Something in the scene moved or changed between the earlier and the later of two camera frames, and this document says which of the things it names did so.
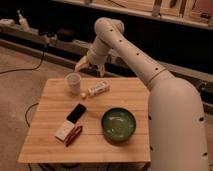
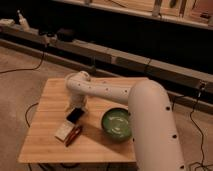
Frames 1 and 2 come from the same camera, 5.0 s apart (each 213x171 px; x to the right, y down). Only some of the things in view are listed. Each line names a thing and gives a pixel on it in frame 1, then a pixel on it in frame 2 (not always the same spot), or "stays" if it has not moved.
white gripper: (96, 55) → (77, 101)
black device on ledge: (65, 35) stays
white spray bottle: (23, 22) stays
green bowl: (118, 125) stays
